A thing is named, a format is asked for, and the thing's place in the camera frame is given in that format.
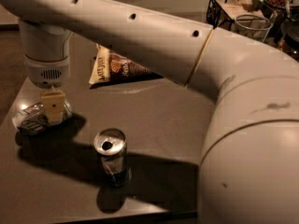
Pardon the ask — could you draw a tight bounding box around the clear glass cup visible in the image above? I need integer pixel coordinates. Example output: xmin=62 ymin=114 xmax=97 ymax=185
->
xmin=235 ymin=14 xmax=272 ymax=42

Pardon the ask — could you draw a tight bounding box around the black wire basket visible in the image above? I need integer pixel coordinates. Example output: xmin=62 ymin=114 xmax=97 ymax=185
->
xmin=206 ymin=0 xmax=264 ymax=31

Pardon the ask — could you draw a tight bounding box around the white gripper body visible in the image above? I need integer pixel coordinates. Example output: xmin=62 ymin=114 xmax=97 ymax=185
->
xmin=19 ymin=20 xmax=72 ymax=88

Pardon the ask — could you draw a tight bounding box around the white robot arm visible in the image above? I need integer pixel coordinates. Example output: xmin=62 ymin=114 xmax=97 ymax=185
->
xmin=0 ymin=0 xmax=299 ymax=224

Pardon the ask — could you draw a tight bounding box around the green white 7up can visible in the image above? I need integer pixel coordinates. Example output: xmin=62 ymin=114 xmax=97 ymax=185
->
xmin=12 ymin=102 xmax=72 ymax=135

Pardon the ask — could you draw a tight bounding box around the silver redbull can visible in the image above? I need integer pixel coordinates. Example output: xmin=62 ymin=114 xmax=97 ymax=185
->
xmin=93 ymin=128 xmax=132 ymax=187

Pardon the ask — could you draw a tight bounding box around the brown chips bag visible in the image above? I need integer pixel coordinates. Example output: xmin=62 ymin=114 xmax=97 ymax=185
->
xmin=89 ymin=45 xmax=161 ymax=85

